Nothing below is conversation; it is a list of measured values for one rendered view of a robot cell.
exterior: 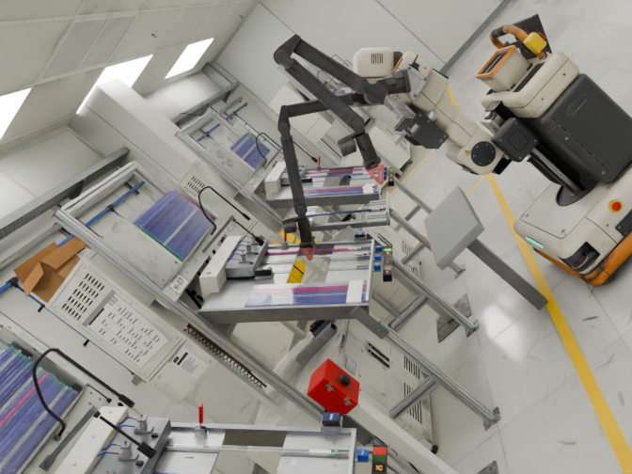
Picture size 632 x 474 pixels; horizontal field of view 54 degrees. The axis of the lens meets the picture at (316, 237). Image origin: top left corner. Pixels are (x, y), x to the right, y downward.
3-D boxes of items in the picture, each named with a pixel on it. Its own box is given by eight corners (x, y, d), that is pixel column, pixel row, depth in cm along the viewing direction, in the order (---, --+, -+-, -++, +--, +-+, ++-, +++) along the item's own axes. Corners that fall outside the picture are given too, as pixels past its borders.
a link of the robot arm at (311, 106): (273, 104, 277) (274, 105, 286) (278, 134, 279) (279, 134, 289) (371, 85, 276) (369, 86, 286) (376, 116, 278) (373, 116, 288)
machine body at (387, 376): (434, 363, 334) (348, 292, 325) (444, 452, 270) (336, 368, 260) (355, 432, 357) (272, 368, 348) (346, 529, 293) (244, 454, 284)
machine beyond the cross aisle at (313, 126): (433, 123, 787) (319, 22, 758) (436, 138, 712) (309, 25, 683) (361, 199, 836) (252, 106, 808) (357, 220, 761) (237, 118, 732)
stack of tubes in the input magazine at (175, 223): (214, 220, 315) (172, 186, 311) (182, 260, 268) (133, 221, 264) (200, 237, 319) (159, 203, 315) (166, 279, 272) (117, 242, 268)
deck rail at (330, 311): (370, 316, 251) (368, 302, 249) (369, 318, 249) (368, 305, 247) (201, 322, 262) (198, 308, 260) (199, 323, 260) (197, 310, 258)
